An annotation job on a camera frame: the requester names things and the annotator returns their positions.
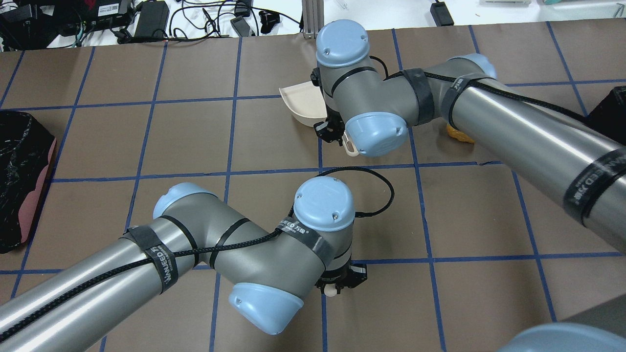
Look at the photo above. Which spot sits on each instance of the cream hand brush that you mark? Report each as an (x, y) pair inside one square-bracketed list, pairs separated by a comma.
[(330, 291)]

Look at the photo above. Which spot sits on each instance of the orange wrapper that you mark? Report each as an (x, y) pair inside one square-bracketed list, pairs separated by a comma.
[(458, 135)]

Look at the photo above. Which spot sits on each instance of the aluminium frame post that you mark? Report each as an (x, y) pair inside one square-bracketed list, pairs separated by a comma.
[(312, 18)]

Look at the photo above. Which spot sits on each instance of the left black lined trash bin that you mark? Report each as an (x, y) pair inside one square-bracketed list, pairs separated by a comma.
[(26, 149)]

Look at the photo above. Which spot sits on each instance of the black small adapter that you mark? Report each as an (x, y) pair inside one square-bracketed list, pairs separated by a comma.
[(441, 14)]

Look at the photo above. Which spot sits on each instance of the right black lined trash bin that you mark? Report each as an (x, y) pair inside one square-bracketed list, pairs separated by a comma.
[(609, 116)]

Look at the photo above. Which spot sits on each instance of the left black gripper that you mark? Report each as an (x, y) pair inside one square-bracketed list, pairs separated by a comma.
[(337, 280)]

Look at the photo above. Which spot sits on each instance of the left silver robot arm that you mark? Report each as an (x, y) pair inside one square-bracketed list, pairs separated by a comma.
[(272, 273)]

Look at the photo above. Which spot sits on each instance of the black lined trash bin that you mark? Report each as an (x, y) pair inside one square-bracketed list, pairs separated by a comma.
[(26, 149), (609, 116)]

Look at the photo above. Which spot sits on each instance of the beige plastic dustpan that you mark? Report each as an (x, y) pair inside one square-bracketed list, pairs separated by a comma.
[(306, 103)]

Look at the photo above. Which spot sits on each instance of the black power adapter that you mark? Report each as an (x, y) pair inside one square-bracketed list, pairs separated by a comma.
[(153, 17)]

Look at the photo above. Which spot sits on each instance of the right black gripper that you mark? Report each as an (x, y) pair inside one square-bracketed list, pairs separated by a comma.
[(328, 129)]

